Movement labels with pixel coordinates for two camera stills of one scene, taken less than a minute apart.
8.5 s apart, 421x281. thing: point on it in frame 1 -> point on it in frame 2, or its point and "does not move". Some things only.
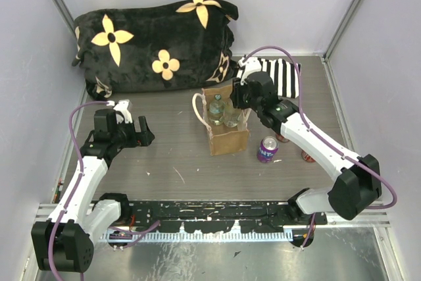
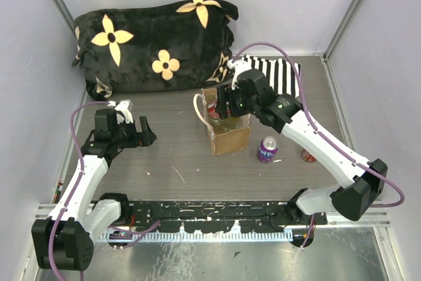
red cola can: x=281 y=137 -> x=212 y=110
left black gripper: x=142 y=139 does not move
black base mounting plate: x=202 y=216 does not move
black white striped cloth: x=284 y=74 does not move
